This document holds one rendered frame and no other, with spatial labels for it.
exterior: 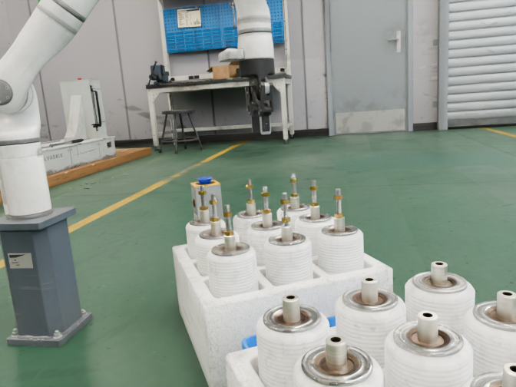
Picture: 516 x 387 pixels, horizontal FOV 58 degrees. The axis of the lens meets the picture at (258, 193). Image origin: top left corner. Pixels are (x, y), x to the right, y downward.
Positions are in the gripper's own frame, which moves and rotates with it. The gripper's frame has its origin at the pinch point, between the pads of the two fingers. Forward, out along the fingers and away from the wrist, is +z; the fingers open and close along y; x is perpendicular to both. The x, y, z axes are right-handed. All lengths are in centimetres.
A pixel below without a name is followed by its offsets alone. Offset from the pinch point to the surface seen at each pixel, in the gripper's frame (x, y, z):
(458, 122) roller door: -343, 369, 38
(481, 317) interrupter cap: -11, -54, 22
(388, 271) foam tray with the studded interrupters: -19.1, -19.0, 29.6
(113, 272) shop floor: 39, 57, 47
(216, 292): 15.3, -15.5, 29.3
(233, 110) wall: -103, 493, 7
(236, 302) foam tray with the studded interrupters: 12.5, -20.7, 29.6
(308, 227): -8.4, -3.5, 22.9
